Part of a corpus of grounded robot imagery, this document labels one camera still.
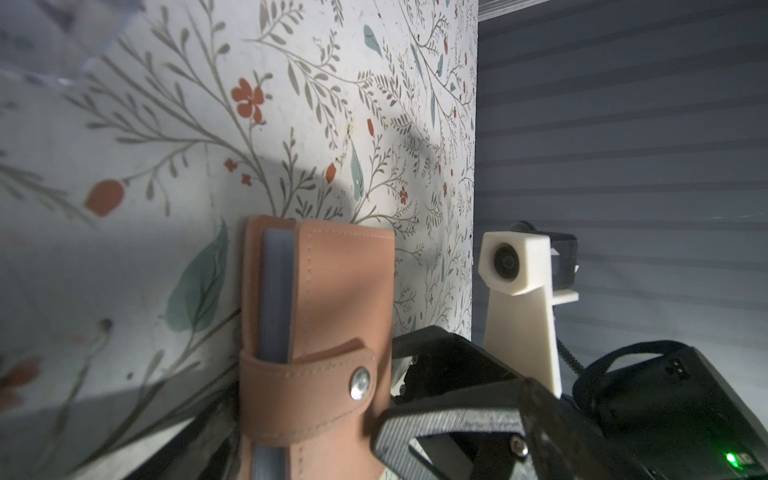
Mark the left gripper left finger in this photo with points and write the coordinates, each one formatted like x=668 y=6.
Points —
x=207 y=448

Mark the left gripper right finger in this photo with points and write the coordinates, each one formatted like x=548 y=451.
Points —
x=506 y=430

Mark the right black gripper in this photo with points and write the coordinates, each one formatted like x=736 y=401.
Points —
x=661 y=402

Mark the pink leather card holder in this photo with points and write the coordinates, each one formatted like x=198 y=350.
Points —
x=316 y=356

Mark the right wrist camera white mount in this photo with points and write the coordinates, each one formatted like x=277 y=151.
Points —
x=520 y=324

